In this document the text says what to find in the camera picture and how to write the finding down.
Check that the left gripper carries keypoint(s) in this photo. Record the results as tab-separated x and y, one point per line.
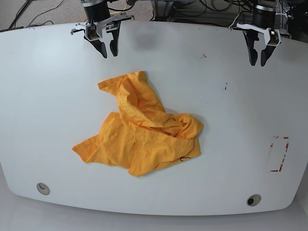
250	33

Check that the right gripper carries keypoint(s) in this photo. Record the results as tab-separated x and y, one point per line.
112	25

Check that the orange t-shirt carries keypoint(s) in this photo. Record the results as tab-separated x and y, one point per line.
141	136

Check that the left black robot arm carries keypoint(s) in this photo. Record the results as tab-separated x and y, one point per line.
267	20

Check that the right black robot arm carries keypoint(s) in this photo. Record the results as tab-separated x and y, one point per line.
97	10

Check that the red tape rectangle marking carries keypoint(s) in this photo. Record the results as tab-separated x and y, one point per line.
277	153

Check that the right table grommet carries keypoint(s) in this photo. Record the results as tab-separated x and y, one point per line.
253	200

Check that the table grommet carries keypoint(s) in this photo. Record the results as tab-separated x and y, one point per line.
43	189
253	200

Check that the left table grommet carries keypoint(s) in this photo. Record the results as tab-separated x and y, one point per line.
43	189

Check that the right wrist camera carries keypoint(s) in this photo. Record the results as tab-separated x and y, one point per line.
91	32

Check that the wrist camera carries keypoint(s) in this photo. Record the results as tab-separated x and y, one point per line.
272	37
91	32

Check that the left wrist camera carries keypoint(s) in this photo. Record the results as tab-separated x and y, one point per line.
272	37

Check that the aluminium frame stand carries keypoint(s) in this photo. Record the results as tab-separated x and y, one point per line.
163	10

